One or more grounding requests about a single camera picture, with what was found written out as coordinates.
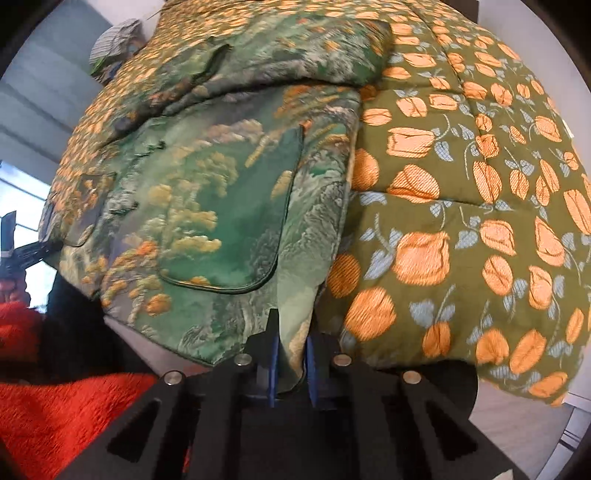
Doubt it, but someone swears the blue-grey curtain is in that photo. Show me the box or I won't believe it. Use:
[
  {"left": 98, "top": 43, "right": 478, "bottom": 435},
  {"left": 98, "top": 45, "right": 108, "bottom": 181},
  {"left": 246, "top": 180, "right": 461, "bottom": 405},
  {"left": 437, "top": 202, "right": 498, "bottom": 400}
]
[{"left": 0, "top": 0, "right": 162, "bottom": 176}]

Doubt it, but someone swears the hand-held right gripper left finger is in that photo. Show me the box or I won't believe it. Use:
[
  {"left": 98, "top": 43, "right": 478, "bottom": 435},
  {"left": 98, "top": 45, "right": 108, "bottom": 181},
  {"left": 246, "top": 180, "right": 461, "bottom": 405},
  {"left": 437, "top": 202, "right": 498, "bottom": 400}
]
[{"left": 58, "top": 310, "right": 280, "bottom": 480}]

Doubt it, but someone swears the grey checked garment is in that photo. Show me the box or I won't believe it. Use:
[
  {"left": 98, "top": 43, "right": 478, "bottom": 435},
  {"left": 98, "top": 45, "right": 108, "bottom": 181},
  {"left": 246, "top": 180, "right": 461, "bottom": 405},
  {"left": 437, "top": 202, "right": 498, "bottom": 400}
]
[{"left": 90, "top": 19, "right": 145, "bottom": 66}]

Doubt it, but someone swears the person's right forearm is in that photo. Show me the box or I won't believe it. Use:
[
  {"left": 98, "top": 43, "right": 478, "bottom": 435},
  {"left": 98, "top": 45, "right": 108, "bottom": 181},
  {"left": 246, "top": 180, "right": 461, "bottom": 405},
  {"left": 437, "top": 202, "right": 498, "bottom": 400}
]
[{"left": 0, "top": 371, "right": 195, "bottom": 480}]

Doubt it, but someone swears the person's left forearm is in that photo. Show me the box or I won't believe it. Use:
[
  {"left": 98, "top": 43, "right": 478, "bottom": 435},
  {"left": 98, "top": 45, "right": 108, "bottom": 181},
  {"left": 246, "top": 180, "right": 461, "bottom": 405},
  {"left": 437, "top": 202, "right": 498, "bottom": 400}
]
[{"left": 0, "top": 277, "right": 44, "bottom": 366}]

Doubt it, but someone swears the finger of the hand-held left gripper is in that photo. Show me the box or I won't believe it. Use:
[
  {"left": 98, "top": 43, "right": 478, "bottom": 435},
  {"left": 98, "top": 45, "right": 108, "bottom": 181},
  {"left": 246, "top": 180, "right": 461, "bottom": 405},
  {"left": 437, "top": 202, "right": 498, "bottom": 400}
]
[{"left": 16, "top": 237, "right": 62, "bottom": 269}]

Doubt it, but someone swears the green landscape print jacket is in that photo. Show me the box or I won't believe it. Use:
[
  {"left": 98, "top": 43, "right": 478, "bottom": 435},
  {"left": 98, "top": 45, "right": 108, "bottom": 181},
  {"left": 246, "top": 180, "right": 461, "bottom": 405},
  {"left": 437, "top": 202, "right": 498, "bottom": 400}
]
[{"left": 39, "top": 18, "right": 393, "bottom": 388}]

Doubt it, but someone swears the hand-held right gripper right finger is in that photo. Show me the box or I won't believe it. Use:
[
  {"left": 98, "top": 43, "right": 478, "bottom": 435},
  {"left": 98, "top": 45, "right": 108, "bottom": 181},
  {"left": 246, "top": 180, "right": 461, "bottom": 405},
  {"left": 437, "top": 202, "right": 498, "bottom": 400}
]
[{"left": 307, "top": 333, "right": 527, "bottom": 480}]

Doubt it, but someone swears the green garment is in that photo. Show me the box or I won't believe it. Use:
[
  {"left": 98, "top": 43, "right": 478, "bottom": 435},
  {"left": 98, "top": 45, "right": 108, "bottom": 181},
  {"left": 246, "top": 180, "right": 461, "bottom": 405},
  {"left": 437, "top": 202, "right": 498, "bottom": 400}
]
[{"left": 91, "top": 60, "right": 122, "bottom": 85}]

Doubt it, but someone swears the orange floral green quilt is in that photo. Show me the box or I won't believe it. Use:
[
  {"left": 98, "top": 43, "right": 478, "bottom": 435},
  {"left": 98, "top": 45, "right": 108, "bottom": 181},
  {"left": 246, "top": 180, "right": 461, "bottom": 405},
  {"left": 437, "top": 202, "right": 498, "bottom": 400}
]
[{"left": 48, "top": 0, "right": 588, "bottom": 409}]

